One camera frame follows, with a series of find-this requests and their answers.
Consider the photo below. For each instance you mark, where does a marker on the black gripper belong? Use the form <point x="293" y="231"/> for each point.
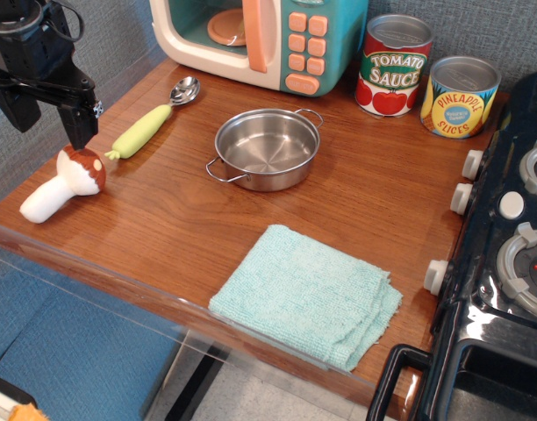
<point x="38" y="66"/>

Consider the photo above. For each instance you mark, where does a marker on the small stainless steel pot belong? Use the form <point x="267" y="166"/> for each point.
<point x="266" y="150"/>

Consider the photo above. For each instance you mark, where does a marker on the light blue cloth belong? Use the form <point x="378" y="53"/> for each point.
<point x="315" y="299"/>

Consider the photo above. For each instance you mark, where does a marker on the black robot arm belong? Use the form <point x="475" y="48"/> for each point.
<point x="26" y="16"/>

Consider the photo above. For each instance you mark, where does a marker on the plush brown white mushroom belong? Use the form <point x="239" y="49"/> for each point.
<point x="78" y="173"/>

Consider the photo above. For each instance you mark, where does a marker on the orange plate in microwave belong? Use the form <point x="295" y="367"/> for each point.
<point x="227" y="28"/>

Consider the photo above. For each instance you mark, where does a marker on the teal toy microwave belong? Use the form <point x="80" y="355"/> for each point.
<point x="299" y="47"/>

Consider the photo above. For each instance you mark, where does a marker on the orange plush toy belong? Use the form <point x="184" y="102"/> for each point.
<point x="26" y="412"/>

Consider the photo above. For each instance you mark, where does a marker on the tomato sauce can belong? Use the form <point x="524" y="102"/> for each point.
<point x="394" y="56"/>

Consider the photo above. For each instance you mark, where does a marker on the pineapple slices can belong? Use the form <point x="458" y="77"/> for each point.
<point x="459" y="94"/>

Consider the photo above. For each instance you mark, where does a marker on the black toy stove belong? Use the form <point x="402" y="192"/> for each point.
<point x="482" y="364"/>

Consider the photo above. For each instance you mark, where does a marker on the green handled metal spoon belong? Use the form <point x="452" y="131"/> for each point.
<point x="138" y="134"/>

